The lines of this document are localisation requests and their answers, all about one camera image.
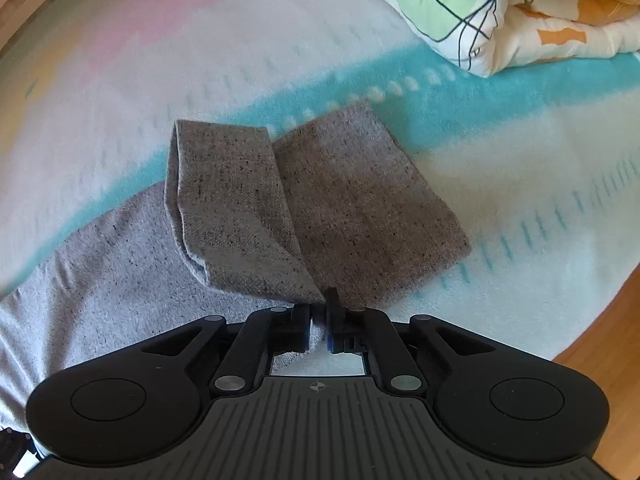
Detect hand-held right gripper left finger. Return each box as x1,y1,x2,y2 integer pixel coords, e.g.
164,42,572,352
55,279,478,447
136,304,313,396

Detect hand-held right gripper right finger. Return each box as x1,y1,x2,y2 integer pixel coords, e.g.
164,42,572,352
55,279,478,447
325,287,501,396

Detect grey speckled pants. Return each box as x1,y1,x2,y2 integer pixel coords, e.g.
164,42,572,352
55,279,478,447
0,102,473,433

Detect floral printed blanket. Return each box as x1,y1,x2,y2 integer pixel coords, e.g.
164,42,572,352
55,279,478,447
0,0,640,411

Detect white leaf-pattern pillows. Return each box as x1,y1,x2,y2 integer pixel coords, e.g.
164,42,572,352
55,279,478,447
325,0,640,79

